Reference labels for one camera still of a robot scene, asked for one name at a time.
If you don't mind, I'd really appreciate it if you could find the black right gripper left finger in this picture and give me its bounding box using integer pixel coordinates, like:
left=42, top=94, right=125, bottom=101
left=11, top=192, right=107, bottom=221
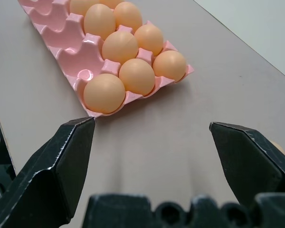
left=0, top=116, right=96, bottom=228

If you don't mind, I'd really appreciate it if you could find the brown egg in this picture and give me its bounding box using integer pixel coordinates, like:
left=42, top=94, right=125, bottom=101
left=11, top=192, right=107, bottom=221
left=269, top=140, right=285, bottom=154
left=100, top=0, right=125, bottom=10
left=134, top=24, right=164, bottom=56
left=102, top=31, right=139, bottom=66
left=152, top=50, right=187, bottom=82
left=83, top=73, right=126, bottom=114
left=119, top=58, right=156, bottom=96
left=69, top=0, right=100, bottom=17
left=83, top=3, right=116, bottom=41
left=114, top=1, right=143, bottom=33

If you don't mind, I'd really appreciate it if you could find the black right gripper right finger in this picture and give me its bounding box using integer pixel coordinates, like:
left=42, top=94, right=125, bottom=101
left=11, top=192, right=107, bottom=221
left=209, top=122, right=285, bottom=210

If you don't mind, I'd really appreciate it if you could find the pink egg tray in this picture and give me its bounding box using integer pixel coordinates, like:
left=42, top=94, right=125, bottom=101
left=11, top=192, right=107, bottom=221
left=17, top=0, right=195, bottom=118

